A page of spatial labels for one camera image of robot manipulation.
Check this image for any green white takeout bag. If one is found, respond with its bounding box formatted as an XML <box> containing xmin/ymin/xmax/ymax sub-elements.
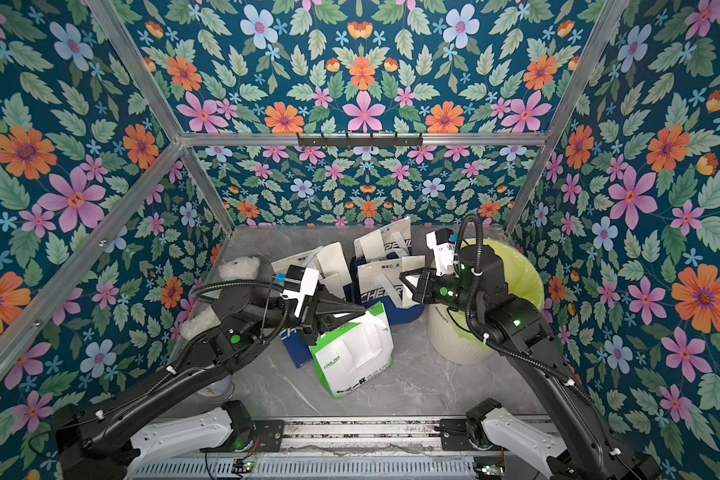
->
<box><xmin>310</xmin><ymin>302</ymin><xmax>394</xmax><ymax>398</ymax></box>

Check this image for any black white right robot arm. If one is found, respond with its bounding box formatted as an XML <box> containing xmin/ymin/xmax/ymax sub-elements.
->
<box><xmin>400</xmin><ymin>216</ymin><xmax>660</xmax><ymax>479</ymax></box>

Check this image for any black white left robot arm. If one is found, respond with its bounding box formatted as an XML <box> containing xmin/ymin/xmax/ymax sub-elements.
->
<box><xmin>52</xmin><ymin>280</ymin><xmax>366</xmax><ymax>479</ymax></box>

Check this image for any front left blue white bag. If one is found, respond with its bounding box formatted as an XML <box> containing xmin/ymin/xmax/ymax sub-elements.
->
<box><xmin>280</xmin><ymin>328</ymin><xmax>313</xmax><ymax>368</ymax></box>

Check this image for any blue white bag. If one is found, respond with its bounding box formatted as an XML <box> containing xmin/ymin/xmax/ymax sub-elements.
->
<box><xmin>271</xmin><ymin>245</ymin><xmax>325</xmax><ymax>284</ymax></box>
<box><xmin>280</xmin><ymin>328</ymin><xmax>313</xmax><ymax>368</ymax></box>
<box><xmin>354</xmin><ymin>217</ymin><xmax>412</xmax><ymax>263</ymax></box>
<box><xmin>356</xmin><ymin>255</ymin><xmax>425</xmax><ymax>325</ymax></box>

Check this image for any back right blue white bag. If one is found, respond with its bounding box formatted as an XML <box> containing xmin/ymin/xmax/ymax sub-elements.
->
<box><xmin>354</xmin><ymin>217</ymin><xmax>412</xmax><ymax>263</ymax></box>

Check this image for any white trash bin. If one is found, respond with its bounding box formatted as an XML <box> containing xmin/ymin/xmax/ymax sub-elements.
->
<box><xmin>426</xmin><ymin>304</ymin><xmax>495</xmax><ymax>365</ymax></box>

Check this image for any back left blue white bag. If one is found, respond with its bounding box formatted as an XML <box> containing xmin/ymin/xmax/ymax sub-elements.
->
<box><xmin>271</xmin><ymin>245</ymin><xmax>325</xmax><ymax>284</ymax></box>

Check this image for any white teddy bear blue shirt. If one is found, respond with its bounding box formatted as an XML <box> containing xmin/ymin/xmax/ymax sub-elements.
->
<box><xmin>179</xmin><ymin>256</ymin><xmax>263</xmax><ymax>341</ymax></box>

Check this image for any white dome object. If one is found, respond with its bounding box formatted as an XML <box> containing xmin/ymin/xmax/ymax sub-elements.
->
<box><xmin>197</xmin><ymin>376</ymin><xmax>235</xmax><ymax>399</ymax></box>

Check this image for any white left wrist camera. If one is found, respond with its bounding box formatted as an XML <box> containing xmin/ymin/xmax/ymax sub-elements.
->
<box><xmin>275</xmin><ymin>265</ymin><xmax>320</xmax><ymax>319</ymax></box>

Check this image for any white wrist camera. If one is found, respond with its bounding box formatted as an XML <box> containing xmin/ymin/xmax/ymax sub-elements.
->
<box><xmin>275</xmin><ymin>265</ymin><xmax>320</xmax><ymax>319</ymax></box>
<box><xmin>426</xmin><ymin>228</ymin><xmax>456</xmax><ymax>276</ymax></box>

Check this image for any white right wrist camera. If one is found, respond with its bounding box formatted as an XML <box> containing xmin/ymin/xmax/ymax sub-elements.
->
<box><xmin>426</xmin><ymin>228</ymin><xmax>456</xmax><ymax>276</ymax></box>

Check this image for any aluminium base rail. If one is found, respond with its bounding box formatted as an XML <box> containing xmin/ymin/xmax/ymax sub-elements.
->
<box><xmin>132</xmin><ymin>413</ymin><xmax>566</xmax><ymax>479</ymax></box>

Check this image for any black wall hook rail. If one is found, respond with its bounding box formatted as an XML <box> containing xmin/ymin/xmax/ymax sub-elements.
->
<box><xmin>296</xmin><ymin>133</ymin><xmax>424</xmax><ymax>149</ymax></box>

